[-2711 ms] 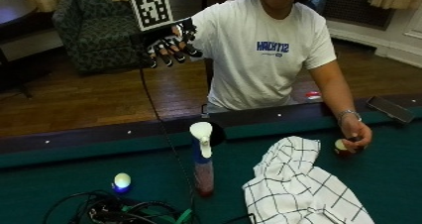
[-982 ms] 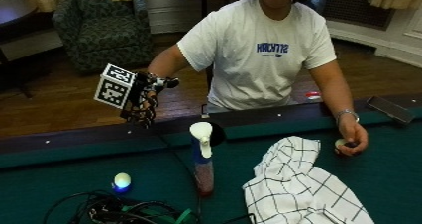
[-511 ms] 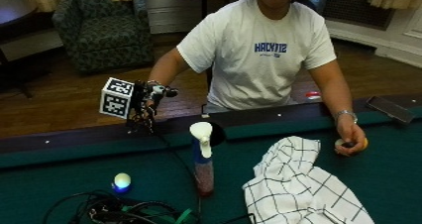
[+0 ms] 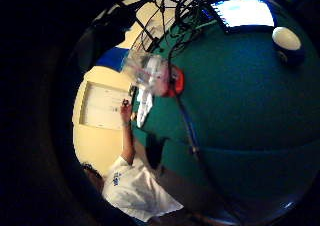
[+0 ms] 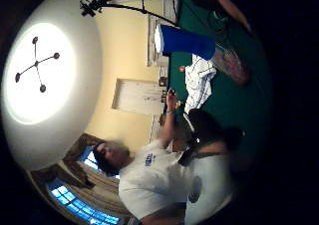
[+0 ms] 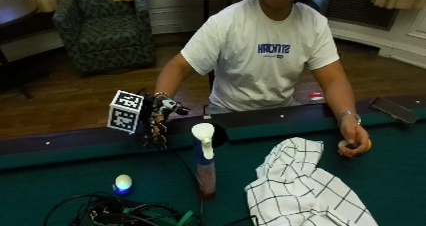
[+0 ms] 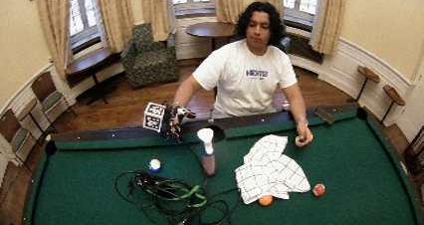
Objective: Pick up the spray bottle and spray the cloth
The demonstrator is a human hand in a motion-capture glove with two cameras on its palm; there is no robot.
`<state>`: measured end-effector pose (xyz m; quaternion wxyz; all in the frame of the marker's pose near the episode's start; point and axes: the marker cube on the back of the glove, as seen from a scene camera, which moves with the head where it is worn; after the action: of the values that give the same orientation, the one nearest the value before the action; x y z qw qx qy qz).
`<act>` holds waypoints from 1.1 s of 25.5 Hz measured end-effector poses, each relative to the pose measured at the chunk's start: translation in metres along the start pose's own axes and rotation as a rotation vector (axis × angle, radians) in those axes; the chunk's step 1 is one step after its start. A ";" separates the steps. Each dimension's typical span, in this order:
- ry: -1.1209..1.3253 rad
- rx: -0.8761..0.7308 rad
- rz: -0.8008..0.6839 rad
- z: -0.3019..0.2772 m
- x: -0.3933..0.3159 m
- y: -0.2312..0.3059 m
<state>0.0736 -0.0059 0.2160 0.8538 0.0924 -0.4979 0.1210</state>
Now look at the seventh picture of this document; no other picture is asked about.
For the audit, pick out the pale yellow billiard ball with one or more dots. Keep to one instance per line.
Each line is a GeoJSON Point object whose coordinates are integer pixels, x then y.
{"type": "Point", "coordinates": [302, 139]}

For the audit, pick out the white marker cube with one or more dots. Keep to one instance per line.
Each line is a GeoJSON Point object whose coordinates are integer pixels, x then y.
{"type": "Point", "coordinates": [153, 117]}

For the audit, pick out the black table brush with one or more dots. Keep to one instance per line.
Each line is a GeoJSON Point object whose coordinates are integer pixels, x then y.
{"type": "Point", "coordinates": [325, 114]}

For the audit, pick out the green pool table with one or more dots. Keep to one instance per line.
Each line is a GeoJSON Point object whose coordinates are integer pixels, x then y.
{"type": "Point", "coordinates": [335, 172]}

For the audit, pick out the white checked cloth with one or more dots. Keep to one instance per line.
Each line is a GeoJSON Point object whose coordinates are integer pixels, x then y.
{"type": "Point", "coordinates": [269, 172]}

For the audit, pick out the red and white can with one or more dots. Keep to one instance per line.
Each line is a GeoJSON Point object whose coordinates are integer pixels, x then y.
{"type": "Point", "coordinates": [286, 105]}

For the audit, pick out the red and white billiard ball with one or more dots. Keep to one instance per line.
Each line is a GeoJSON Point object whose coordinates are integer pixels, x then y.
{"type": "Point", "coordinates": [319, 190]}

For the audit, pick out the spray bottle with white head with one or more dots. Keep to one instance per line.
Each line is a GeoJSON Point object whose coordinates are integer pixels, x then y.
{"type": "Point", "coordinates": [208, 158]}

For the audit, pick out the the person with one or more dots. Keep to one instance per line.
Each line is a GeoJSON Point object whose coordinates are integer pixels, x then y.
{"type": "Point", "coordinates": [245, 82]}

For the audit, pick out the blue and white billiard ball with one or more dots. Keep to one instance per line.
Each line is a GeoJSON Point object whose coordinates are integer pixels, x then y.
{"type": "Point", "coordinates": [154, 165]}

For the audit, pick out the green patterned armchair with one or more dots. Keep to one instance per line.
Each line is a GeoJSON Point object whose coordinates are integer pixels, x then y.
{"type": "Point", "coordinates": [150, 62]}

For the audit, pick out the orange billiard ball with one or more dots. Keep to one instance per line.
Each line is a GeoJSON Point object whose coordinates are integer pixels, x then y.
{"type": "Point", "coordinates": [265, 200]}

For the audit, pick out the dark wooden chair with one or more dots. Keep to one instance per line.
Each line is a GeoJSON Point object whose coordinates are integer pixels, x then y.
{"type": "Point", "coordinates": [415, 152]}

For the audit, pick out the round wooden table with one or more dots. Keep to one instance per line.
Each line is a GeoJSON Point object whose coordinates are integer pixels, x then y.
{"type": "Point", "coordinates": [212, 29]}

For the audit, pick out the dark wooden side table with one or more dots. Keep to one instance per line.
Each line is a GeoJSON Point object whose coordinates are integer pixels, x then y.
{"type": "Point", "coordinates": [88, 60]}

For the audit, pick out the dark radiator grille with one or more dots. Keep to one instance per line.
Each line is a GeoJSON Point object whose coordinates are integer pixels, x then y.
{"type": "Point", "coordinates": [305, 49]}

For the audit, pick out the wooden folding chair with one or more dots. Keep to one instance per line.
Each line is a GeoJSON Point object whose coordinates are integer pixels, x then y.
{"type": "Point", "coordinates": [15, 135]}
{"type": "Point", "coordinates": [48, 92]}

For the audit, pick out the small wooden pedestal table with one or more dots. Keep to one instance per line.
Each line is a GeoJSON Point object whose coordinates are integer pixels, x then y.
{"type": "Point", "coordinates": [368, 74]}
{"type": "Point", "coordinates": [394, 95]}

